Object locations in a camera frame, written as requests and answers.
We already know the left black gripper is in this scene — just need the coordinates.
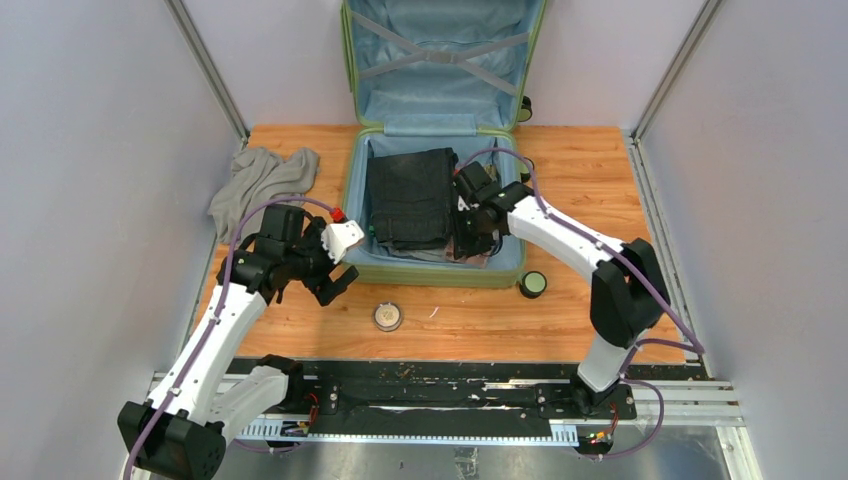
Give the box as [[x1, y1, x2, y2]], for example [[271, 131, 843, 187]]
[[285, 217, 358, 304]]

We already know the eyeshadow palette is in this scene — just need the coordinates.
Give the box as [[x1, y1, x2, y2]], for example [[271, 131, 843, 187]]
[[444, 240, 490, 269]]

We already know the grey cloth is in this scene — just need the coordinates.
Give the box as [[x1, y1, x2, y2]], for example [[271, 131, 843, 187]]
[[387, 247, 457, 263]]

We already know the round powder compact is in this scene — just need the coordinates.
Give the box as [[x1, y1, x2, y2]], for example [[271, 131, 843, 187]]
[[372, 302, 403, 332]]

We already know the black cloth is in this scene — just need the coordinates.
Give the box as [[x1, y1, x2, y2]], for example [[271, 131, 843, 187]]
[[366, 147, 458, 251]]

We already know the green suitcase blue lining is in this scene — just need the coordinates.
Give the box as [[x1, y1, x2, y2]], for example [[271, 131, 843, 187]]
[[335, 0, 550, 289]]

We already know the amber bottle black cap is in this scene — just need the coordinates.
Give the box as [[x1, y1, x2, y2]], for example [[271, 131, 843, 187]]
[[484, 165, 500, 183]]

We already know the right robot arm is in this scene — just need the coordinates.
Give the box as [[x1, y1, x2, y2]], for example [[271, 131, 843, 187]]
[[453, 163, 669, 418]]

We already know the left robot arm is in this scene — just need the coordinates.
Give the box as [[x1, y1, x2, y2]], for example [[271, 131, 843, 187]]
[[117, 197, 365, 479]]

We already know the green suitcase wheel front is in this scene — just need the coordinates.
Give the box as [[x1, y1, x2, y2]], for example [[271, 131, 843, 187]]
[[518, 271, 548, 299]]

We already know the green suitcase wheel rear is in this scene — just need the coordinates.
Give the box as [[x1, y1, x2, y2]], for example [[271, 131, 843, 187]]
[[516, 96, 533, 123]]

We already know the crumpled grey-green cloth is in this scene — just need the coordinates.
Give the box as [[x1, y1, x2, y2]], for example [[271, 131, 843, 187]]
[[208, 147, 320, 245]]

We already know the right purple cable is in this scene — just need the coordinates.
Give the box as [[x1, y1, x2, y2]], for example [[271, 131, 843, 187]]
[[453, 146, 706, 461]]

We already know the purple cable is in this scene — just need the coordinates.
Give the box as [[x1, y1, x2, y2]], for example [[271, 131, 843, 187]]
[[122, 195, 348, 480], [453, 146, 706, 461]]

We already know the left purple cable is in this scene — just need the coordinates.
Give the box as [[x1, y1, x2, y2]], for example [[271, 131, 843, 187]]
[[122, 195, 348, 480]]

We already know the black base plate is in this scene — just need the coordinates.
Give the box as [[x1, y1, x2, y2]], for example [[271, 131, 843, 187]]
[[241, 359, 639, 439]]

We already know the aluminium frame rail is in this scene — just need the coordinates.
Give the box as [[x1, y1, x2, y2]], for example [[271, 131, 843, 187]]
[[118, 358, 762, 479]]

